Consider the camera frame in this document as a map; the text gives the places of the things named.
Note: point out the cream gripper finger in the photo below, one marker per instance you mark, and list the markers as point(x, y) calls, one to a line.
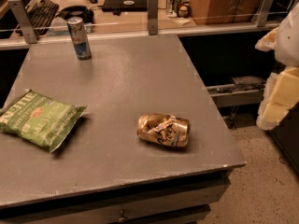
point(270, 115)

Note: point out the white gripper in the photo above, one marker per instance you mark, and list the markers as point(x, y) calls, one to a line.
point(288, 40)

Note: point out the crushed orange soda can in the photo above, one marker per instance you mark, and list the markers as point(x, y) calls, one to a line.
point(165, 130)

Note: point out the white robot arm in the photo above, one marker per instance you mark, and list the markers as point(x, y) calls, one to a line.
point(281, 92)

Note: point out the redbull can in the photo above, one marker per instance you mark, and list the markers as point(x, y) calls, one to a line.
point(79, 38)

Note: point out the open metal side drawer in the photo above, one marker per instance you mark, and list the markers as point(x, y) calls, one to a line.
point(241, 91)

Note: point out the brown cardboard box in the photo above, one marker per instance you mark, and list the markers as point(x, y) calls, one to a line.
point(205, 12)

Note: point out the silver cans on desk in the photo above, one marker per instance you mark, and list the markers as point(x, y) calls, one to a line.
point(172, 7)

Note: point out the black laptop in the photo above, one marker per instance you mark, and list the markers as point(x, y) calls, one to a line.
point(124, 5)

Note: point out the black headphones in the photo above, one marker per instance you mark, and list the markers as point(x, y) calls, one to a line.
point(77, 11)

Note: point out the green jalapeno chips bag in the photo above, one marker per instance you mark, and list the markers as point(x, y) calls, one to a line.
point(39, 119)

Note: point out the black keyboard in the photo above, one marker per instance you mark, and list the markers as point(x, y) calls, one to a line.
point(41, 15)

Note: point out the right metal bracket post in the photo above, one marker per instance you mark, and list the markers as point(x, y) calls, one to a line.
point(263, 11)

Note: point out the metal bracket post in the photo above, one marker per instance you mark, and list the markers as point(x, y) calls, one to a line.
point(152, 6)
point(23, 20)
point(263, 11)

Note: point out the grey drawer with handle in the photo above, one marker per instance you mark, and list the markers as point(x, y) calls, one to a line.
point(180, 204)

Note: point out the middle metal bracket post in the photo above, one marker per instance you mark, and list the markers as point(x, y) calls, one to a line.
point(152, 6)

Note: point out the left metal bracket post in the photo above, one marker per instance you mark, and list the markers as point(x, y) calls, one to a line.
point(23, 20)

